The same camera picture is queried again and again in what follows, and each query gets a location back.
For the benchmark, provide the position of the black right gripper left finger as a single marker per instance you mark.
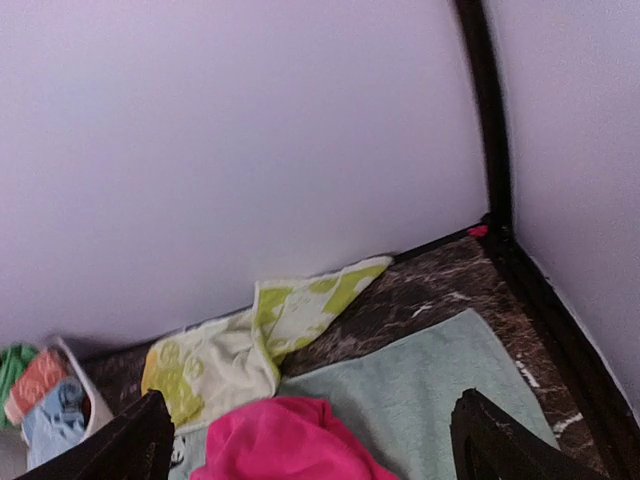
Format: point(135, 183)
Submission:
point(137, 444)

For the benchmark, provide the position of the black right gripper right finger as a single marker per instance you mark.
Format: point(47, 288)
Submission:
point(488, 443)

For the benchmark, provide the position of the pink microfibre towel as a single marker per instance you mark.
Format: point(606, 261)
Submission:
point(286, 438)

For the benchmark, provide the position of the light blue rolled towel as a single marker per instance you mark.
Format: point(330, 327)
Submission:
point(56, 424)

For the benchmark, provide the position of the yellow green patterned towel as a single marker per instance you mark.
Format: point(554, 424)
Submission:
point(206, 372)

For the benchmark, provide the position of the mint green panda towel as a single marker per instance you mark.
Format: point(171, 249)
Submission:
point(398, 400)

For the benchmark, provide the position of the orange rolled towel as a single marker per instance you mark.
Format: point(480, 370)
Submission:
point(40, 377)

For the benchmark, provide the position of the green rolled towel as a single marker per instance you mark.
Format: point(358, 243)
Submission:
point(14, 361)

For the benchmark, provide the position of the black right corner post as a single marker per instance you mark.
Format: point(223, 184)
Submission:
point(481, 55)

